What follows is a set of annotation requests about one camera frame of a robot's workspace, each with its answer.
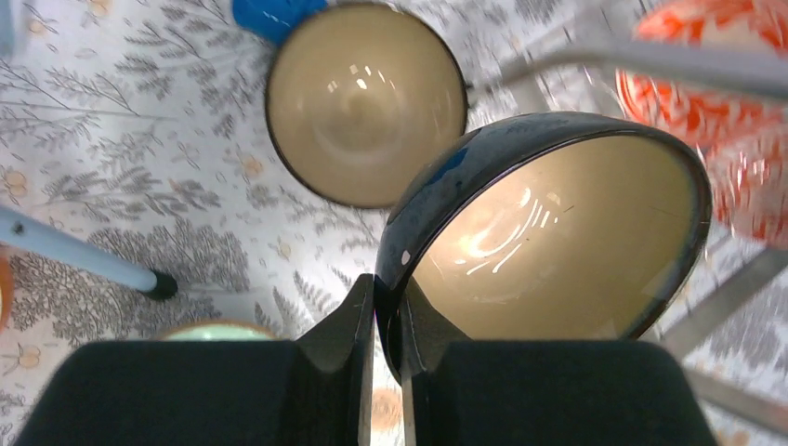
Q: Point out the orange patterned bowl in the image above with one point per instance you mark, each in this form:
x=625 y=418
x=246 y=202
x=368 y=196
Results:
x=744 y=140

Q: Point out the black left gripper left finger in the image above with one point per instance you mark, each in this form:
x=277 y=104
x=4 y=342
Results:
x=315 y=390

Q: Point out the orange white bowl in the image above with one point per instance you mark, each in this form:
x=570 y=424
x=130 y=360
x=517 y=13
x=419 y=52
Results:
x=7 y=291

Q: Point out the light blue perforated music stand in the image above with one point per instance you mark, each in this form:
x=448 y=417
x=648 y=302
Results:
x=30 y=235

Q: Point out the brown ceramic bowl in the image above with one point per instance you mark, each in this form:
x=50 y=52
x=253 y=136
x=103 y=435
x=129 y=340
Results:
x=359 y=99

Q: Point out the light green celadon bowl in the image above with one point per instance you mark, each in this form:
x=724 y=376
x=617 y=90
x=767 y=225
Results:
x=219 y=331

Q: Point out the blue plastic toy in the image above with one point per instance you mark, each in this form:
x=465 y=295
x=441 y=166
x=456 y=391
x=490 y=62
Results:
x=273 y=20

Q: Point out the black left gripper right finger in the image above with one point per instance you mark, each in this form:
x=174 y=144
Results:
x=458 y=391

